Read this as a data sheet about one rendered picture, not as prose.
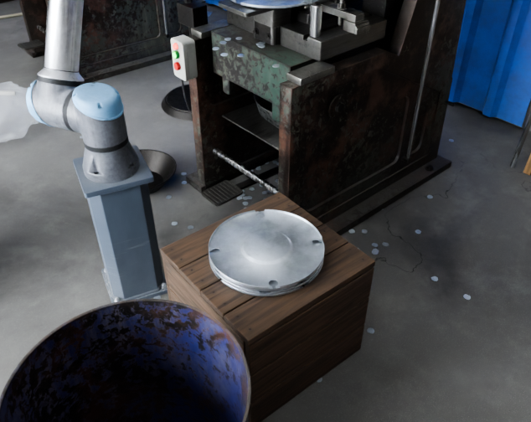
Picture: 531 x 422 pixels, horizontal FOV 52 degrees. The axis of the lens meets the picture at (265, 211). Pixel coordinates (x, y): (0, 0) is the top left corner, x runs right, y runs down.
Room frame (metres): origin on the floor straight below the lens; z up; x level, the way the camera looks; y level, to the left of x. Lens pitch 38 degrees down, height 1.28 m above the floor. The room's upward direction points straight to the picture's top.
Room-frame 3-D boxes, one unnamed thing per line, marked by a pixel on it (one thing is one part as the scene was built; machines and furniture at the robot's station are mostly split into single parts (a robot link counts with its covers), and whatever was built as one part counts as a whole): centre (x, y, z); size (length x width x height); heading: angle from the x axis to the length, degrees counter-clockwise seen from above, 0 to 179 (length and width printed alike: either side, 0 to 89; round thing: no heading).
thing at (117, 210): (1.26, 0.43, 0.23); 0.19 x 0.19 x 0.45; 25
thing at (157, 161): (1.83, 0.51, 0.04); 0.30 x 0.30 x 0.07
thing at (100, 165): (1.26, 0.43, 0.50); 0.15 x 0.15 x 0.10
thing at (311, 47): (1.80, -0.13, 0.68); 0.45 x 0.30 x 0.06; 41
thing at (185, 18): (1.88, 0.25, 0.62); 0.10 x 0.06 x 0.20; 41
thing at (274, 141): (1.80, -0.13, 0.31); 0.43 x 0.42 x 0.01; 41
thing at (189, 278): (1.01, 0.00, 0.18); 0.40 x 0.38 x 0.35; 129
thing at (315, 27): (1.58, -0.15, 0.75); 0.03 x 0.03 x 0.10; 41
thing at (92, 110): (1.26, 0.43, 0.62); 0.13 x 0.12 x 0.14; 66
